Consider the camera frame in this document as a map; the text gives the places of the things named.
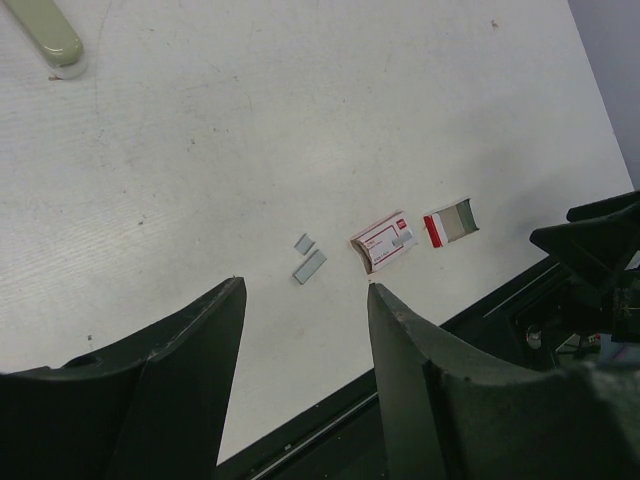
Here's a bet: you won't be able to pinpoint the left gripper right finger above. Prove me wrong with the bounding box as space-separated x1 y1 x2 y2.
367 284 639 479

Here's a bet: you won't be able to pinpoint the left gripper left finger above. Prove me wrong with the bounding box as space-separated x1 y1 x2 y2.
1 277 247 479

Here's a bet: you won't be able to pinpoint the red white staple box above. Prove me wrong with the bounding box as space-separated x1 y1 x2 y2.
350 211 417 275

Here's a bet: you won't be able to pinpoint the olive green stapler cover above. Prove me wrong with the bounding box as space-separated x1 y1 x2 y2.
4 0 86 80

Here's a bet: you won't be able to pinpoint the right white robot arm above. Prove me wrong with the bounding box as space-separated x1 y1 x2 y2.
529 191 639 343

